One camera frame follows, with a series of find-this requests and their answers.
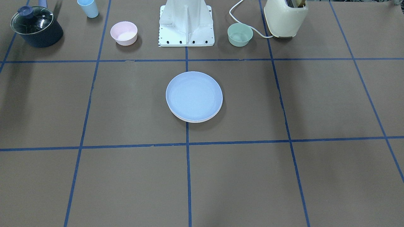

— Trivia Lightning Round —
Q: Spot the cream plate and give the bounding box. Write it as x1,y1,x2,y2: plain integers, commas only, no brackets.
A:
172,112,218,123

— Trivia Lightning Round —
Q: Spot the blue plate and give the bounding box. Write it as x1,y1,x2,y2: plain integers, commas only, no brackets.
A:
165,71,223,109

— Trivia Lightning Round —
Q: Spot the green bowl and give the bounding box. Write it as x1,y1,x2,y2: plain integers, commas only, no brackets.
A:
227,23,253,47

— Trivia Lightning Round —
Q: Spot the dark blue pot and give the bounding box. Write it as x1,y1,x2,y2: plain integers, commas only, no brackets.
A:
10,0,64,48

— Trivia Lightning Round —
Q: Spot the pink plate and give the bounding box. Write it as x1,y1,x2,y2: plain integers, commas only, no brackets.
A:
169,106,221,123

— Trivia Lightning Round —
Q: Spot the light blue cup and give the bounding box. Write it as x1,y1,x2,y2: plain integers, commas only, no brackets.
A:
77,0,99,18

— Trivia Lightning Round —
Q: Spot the pink bowl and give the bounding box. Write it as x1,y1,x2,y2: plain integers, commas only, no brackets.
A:
110,21,138,46

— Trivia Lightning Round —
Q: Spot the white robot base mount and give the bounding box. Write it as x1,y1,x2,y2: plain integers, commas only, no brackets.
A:
158,0,215,47

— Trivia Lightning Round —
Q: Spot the white toaster cable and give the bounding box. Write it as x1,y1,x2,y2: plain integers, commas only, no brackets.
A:
229,0,274,39

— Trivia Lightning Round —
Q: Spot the cream toaster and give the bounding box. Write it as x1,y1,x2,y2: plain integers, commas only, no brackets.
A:
264,0,308,39

